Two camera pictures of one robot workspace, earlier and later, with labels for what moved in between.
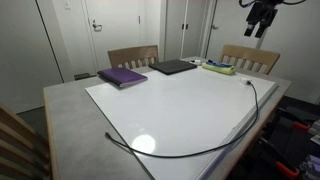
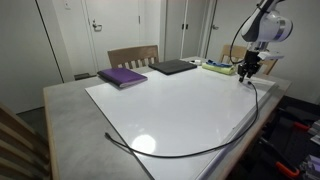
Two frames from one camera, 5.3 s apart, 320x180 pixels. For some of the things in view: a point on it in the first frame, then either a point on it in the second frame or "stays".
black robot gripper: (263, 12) -> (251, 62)
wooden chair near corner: (24, 154) stays
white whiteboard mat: (180, 126) stays
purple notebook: (122, 77) stays
